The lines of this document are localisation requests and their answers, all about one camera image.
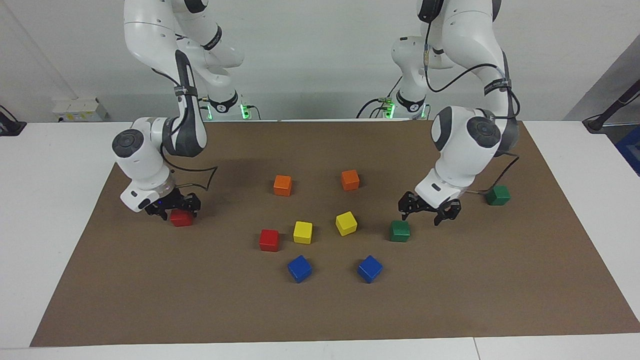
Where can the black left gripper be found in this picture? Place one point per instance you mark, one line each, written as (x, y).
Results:
(430, 206)

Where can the blue wooden block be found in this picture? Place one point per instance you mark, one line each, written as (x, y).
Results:
(370, 269)
(299, 268)

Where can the red wooden block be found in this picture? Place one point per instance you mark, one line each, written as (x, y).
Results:
(269, 240)
(181, 219)

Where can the green wooden block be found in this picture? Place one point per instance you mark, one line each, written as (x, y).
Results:
(498, 195)
(399, 231)

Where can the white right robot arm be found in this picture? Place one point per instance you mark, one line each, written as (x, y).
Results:
(140, 155)

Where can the white wall socket box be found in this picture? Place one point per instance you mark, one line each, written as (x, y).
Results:
(75, 107)

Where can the black stand with pole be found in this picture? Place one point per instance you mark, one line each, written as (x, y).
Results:
(595, 122)

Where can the orange wooden block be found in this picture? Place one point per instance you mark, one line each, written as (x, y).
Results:
(350, 180)
(282, 185)

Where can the blue crate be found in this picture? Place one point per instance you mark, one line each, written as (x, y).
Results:
(631, 150)

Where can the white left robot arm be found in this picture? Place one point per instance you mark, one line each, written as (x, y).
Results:
(465, 150)

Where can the yellow wooden block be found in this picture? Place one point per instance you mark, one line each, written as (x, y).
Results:
(346, 223)
(302, 232)

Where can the black clamp base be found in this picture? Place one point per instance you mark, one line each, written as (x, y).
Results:
(10, 127)

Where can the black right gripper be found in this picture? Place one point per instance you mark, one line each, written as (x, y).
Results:
(172, 200)

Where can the brown table mat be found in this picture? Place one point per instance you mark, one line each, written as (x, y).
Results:
(150, 275)

